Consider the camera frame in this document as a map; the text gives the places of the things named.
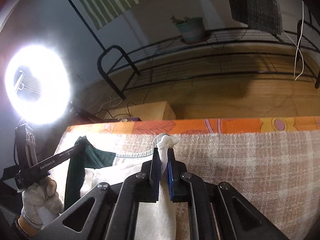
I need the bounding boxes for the green and white garment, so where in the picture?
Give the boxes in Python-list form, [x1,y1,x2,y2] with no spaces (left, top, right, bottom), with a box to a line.
[64,133,178,239]

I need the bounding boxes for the left gloved hand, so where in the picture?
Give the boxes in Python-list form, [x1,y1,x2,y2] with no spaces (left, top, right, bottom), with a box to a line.
[18,177,64,235]

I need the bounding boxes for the cardboard box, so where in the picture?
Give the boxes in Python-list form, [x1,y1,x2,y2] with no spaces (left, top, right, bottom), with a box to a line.
[104,101,176,121]

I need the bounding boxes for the beige plaid blanket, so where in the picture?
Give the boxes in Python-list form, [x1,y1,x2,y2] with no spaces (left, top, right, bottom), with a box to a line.
[49,129,320,240]

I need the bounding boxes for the black metal rack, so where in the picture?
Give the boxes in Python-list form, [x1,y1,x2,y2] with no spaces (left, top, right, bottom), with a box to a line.
[97,27,319,100]

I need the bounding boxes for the potted plant teal pot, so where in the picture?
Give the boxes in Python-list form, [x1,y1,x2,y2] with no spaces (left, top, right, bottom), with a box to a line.
[170,15,211,44]

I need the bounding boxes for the dark checked hanging cloth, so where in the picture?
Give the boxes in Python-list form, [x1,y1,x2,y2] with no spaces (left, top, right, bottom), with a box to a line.
[229,0,283,35]

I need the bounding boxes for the bright ring light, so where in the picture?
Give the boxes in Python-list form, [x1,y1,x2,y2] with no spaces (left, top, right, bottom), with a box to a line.
[4,44,71,125]

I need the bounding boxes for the white cable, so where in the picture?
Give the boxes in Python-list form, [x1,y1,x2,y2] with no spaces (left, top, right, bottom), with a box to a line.
[282,0,306,81]

